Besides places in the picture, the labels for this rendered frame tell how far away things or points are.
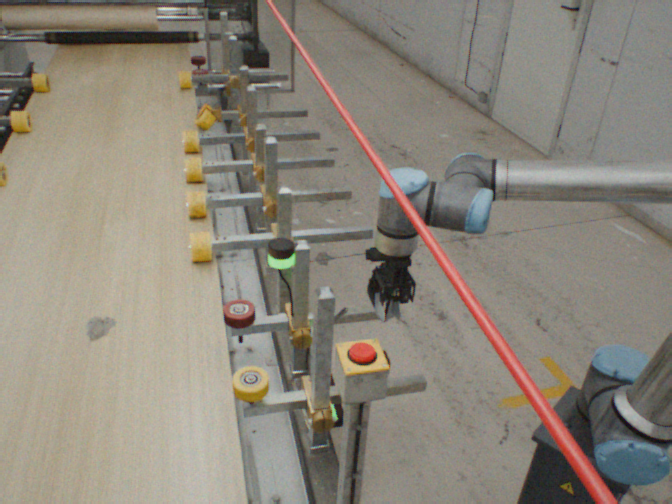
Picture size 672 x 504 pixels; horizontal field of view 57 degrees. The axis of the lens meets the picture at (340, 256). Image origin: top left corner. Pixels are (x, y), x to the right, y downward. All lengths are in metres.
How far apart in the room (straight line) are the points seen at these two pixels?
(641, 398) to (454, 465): 1.10
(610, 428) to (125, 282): 1.24
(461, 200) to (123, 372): 0.81
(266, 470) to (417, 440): 1.02
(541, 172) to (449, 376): 1.59
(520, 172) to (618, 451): 0.64
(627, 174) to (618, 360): 0.53
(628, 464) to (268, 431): 0.85
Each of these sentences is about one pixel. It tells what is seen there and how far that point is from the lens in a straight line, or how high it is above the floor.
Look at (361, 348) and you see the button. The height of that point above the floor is 1.23.
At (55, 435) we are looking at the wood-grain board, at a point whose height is 0.90.
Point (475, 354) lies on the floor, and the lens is 2.90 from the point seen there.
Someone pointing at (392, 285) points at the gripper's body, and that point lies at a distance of 1.28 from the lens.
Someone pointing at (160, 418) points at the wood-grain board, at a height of 0.90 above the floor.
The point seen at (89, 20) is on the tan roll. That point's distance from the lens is 3.85.
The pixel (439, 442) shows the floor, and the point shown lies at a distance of 2.50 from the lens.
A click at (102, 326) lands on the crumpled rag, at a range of 1.57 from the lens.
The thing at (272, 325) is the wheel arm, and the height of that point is 0.85.
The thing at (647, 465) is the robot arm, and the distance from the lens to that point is 1.55.
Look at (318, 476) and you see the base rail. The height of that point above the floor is 0.70.
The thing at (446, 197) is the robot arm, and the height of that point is 1.34.
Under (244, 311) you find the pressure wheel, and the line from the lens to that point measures 1.56.
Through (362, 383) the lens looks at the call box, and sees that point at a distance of 0.96.
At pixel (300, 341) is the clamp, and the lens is 1.55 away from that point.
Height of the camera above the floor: 1.87
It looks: 33 degrees down
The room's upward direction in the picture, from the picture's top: 4 degrees clockwise
